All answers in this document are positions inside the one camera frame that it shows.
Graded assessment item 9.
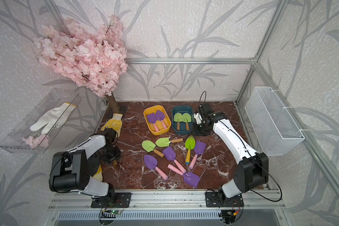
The purple square shovel pink handle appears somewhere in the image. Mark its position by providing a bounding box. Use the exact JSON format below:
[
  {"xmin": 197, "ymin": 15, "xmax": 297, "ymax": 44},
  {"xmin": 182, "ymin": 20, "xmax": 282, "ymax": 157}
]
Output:
[
  {"xmin": 163, "ymin": 147, "xmax": 186, "ymax": 173},
  {"xmin": 167, "ymin": 164, "xmax": 200, "ymax": 188},
  {"xmin": 189, "ymin": 141, "xmax": 207, "ymax": 170}
]

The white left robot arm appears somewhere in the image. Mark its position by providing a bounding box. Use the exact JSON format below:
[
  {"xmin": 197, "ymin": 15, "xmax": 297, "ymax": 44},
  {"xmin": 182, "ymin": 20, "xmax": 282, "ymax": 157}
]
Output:
[{"xmin": 49, "ymin": 129, "xmax": 118, "ymax": 199}]

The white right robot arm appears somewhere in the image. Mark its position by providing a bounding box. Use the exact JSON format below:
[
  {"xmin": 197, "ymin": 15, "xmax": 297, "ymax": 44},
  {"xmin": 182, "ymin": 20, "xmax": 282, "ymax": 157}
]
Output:
[{"xmin": 194, "ymin": 103, "xmax": 269, "ymax": 199}]

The dark teal storage box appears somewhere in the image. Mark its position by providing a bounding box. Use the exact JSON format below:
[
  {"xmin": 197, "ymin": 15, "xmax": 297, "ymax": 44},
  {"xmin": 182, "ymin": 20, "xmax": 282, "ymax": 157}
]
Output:
[{"xmin": 171, "ymin": 105, "xmax": 195, "ymax": 135}]

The yellow storage box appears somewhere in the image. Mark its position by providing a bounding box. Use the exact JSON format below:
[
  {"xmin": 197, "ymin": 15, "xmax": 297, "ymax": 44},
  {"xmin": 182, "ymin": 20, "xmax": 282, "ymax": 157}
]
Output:
[{"xmin": 143, "ymin": 105, "xmax": 171, "ymax": 136}]

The black and yellow glove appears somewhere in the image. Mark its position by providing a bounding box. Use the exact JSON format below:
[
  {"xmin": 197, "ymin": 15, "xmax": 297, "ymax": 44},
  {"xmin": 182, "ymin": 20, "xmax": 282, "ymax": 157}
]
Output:
[{"xmin": 92, "ymin": 165, "xmax": 103, "ymax": 182}]

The yellow rubber glove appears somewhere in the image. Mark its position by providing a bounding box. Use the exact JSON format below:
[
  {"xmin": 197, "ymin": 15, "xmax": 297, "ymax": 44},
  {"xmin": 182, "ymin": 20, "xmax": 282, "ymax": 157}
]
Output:
[{"xmin": 100, "ymin": 113, "xmax": 123, "ymax": 137}]

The white cotton glove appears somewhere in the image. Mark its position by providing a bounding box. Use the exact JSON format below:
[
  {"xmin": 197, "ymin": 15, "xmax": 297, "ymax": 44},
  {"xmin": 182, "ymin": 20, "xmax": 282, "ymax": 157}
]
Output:
[{"xmin": 30, "ymin": 103, "xmax": 76, "ymax": 135}]

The pink blossom sprig on shelf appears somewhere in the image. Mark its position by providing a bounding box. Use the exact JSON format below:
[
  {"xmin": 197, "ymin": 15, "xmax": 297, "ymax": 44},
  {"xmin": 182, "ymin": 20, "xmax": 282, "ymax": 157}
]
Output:
[{"xmin": 22, "ymin": 134, "xmax": 50, "ymax": 149}]

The pink cherry blossom tree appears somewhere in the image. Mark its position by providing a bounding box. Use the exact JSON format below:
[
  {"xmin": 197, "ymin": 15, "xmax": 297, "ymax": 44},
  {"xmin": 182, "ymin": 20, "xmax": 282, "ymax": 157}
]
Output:
[{"xmin": 34, "ymin": 15, "xmax": 128, "ymax": 113}]

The green trowel yellow handle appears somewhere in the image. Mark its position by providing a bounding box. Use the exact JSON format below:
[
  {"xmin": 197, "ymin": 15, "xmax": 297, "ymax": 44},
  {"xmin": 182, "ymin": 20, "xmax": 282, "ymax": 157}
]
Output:
[{"xmin": 185, "ymin": 135, "xmax": 195, "ymax": 165}]

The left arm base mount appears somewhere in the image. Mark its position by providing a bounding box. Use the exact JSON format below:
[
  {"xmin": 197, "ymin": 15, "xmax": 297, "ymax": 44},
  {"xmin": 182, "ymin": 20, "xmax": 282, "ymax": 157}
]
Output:
[{"xmin": 90, "ymin": 184, "xmax": 132, "ymax": 209}]

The white wire mesh basket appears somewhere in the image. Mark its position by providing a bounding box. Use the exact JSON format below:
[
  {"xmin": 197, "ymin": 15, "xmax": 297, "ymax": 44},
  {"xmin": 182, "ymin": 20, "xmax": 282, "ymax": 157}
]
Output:
[{"xmin": 245, "ymin": 87, "xmax": 305, "ymax": 156}]

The clear acrylic wall shelf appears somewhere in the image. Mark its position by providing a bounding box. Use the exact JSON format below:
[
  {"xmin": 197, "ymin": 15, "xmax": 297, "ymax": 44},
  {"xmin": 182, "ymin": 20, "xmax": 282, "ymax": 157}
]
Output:
[{"xmin": 0, "ymin": 89, "xmax": 82, "ymax": 154}]

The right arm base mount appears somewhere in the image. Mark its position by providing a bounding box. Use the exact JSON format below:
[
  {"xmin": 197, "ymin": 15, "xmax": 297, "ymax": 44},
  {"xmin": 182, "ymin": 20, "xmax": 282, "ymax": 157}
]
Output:
[{"xmin": 205, "ymin": 185, "xmax": 244, "ymax": 208}]

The aluminium front rail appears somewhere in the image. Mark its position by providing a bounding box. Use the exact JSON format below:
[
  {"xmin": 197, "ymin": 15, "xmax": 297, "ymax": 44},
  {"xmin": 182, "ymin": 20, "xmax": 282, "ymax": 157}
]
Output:
[{"xmin": 48, "ymin": 189, "xmax": 286, "ymax": 211}]

